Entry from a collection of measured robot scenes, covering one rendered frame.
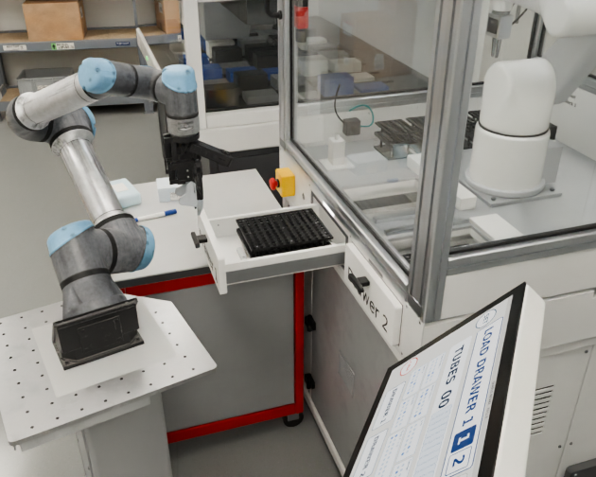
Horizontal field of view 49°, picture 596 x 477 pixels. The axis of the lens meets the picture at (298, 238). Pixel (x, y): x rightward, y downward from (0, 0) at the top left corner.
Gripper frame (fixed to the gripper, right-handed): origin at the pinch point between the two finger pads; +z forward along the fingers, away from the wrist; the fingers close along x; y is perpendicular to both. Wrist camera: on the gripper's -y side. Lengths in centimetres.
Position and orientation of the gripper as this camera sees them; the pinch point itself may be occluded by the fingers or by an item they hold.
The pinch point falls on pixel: (200, 206)
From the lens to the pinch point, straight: 167.1
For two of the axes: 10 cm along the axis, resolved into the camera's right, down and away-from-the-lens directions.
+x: 3.1, 4.7, -8.3
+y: -9.5, 1.6, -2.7
